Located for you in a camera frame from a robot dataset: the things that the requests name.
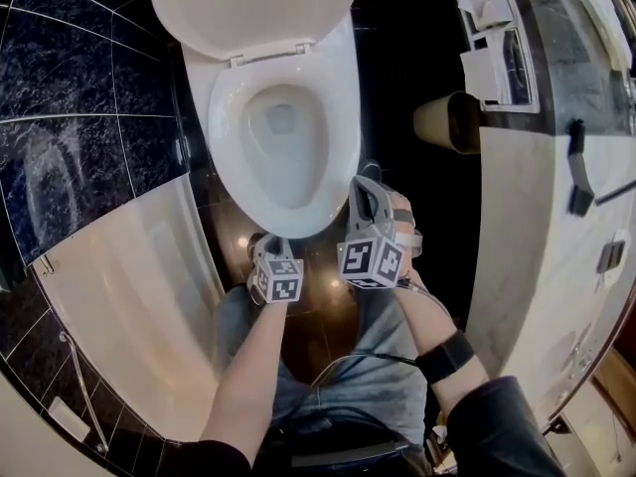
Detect white toilet seat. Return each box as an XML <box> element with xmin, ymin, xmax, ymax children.
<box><xmin>207</xmin><ymin>53</ymin><xmax>361</xmax><ymax>240</ymax></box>

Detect blue jeans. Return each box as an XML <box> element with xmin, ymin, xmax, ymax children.
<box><xmin>216</xmin><ymin>285</ymin><xmax>428</xmax><ymax>446</ymax></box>

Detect person's right forearm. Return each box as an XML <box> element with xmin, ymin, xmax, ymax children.
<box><xmin>395</xmin><ymin>260</ymin><xmax>491</xmax><ymax>416</ymax></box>

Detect person's right shoe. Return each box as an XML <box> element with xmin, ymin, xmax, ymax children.
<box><xmin>357</xmin><ymin>159</ymin><xmax>384</xmax><ymax>183</ymax></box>

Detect black waist pack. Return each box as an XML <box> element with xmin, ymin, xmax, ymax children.
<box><xmin>257</xmin><ymin>414</ymin><xmax>428</xmax><ymax>477</ymax></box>

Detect chrome sink faucet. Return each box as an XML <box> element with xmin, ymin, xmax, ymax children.
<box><xmin>570</xmin><ymin>335</ymin><xmax>597</xmax><ymax>377</ymax></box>

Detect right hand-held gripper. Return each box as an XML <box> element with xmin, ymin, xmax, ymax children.
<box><xmin>337</xmin><ymin>174</ymin><xmax>424</xmax><ymax>290</ymax></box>

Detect person's left forearm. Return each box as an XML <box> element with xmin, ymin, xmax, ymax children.
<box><xmin>198</xmin><ymin>300</ymin><xmax>289</xmax><ymax>456</ymax></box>

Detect white soap dish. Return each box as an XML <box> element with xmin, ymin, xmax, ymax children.
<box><xmin>47</xmin><ymin>396</ymin><xmax>92</xmax><ymax>441</ymax></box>

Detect grey cable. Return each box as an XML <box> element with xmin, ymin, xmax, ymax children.
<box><xmin>397</xmin><ymin>275</ymin><xmax>458</xmax><ymax>327</ymax></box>

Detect person's shoe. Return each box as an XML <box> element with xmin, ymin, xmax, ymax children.
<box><xmin>246</xmin><ymin>233</ymin><xmax>269</xmax><ymax>260</ymax></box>
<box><xmin>357</xmin><ymin>159</ymin><xmax>384</xmax><ymax>183</ymax></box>

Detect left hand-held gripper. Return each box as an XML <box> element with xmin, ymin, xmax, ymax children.
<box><xmin>246</xmin><ymin>235</ymin><xmax>304</xmax><ymax>306</ymax></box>

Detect white ceramic toilet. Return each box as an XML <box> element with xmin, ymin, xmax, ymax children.
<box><xmin>131</xmin><ymin>0</ymin><xmax>363</xmax><ymax>241</ymax></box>

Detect white sink basin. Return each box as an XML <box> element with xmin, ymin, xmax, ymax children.
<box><xmin>546</xmin><ymin>330</ymin><xmax>587</xmax><ymax>382</ymax></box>

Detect person's left shoe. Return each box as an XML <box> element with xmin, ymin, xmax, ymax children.
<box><xmin>246</xmin><ymin>233</ymin><xmax>269</xmax><ymax>260</ymax></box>

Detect black forearm band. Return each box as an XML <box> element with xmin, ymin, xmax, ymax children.
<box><xmin>414</xmin><ymin>329</ymin><xmax>476</xmax><ymax>386</ymax></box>

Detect person's right hand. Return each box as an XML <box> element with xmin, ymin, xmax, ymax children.
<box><xmin>390</xmin><ymin>192</ymin><xmax>423</xmax><ymax>240</ymax></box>

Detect black smartphone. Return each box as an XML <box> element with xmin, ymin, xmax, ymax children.
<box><xmin>598</xmin><ymin>239</ymin><xmax>627</xmax><ymax>273</ymax></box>

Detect black angular bracket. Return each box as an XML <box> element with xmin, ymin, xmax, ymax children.
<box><xmin>565</xmin><ymin>118</ymin><xmax>596</xmax><ymax>218</ymax></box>

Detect cream bathtub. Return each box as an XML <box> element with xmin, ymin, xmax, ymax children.
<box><xmin>29</xmin><ymin>174</ymin><xmax>235</xmax><ymax>446</ymax></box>

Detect chrome grab bar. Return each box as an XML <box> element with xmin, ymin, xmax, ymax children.
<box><xmin>58</xmin><ymin>330</ymin><xmax>110</xmax><ymax>454</ymax></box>

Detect dark jacket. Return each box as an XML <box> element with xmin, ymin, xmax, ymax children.
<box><xmin>163</xmin><ymin>375</ymin><xmax>565</xmax><ymax>477</ymax></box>

